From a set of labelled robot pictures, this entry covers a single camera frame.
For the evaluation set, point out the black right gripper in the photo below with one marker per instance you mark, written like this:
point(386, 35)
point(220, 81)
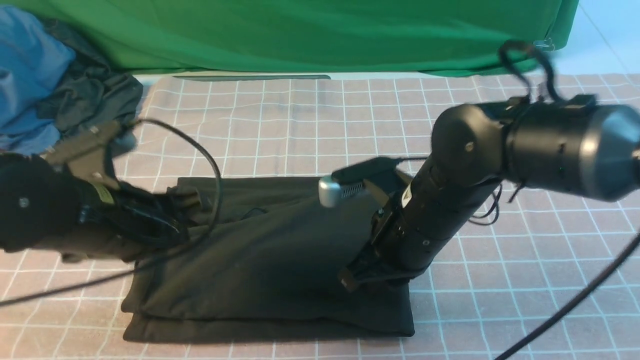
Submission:
point(400, 249)

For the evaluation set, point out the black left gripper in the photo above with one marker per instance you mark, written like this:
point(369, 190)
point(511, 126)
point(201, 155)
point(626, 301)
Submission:
point(124, 224)

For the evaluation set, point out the dark gray long-sleeve top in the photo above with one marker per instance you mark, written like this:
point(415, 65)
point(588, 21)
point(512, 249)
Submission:
point(268, 272)

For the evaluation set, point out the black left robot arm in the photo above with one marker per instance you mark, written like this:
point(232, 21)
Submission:
point(49, 209)

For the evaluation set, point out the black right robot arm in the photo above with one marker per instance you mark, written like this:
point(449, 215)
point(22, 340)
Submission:
point(577, 147)

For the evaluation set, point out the dark crumpled garment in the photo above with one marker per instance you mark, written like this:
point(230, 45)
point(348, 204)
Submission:
point(90, 91)

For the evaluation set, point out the pink white-checked tablecloth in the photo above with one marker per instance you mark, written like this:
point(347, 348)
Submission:
point(488, 288)

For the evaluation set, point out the blue crumpled garment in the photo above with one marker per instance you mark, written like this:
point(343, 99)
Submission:
point(32, 62)

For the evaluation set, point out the green backdrop cloth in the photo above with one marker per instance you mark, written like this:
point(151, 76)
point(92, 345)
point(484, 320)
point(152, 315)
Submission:
point(440, 37)

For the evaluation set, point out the metal binder clip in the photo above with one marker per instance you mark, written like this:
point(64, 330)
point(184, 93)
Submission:
point(546, 45)

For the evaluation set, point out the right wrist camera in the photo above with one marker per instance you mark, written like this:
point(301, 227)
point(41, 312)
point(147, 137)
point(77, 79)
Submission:
point(377, 176)

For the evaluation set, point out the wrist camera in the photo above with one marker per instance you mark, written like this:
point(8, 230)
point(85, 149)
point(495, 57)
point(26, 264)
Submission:
point(377, 176)
point(89, 155)

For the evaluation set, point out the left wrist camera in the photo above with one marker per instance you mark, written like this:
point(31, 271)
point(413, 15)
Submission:
point(89, 155)

